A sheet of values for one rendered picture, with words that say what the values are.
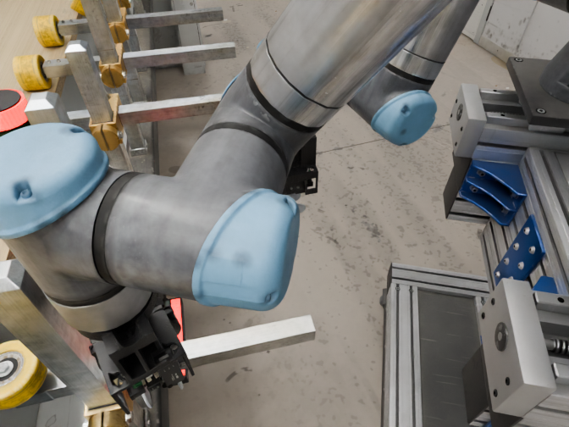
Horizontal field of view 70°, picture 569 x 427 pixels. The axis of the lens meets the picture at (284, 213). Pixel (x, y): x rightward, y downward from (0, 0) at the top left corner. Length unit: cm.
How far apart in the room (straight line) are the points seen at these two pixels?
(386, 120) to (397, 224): 147
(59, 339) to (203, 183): 28
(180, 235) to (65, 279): 10
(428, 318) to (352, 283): 40
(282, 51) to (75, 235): 17
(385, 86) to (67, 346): 47
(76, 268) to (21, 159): 7
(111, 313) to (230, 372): 122
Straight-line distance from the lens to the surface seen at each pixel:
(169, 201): 24
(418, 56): 53
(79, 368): 53
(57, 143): 28
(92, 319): 34
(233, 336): 64
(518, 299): 57
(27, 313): 44
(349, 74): 28
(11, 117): 59
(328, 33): 26
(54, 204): 26
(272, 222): 22
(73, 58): 82
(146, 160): 120
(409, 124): 54
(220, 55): 113
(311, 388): 152
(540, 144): 91
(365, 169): 224
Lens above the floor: 142
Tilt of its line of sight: 47 degrees down
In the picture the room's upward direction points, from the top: straight up
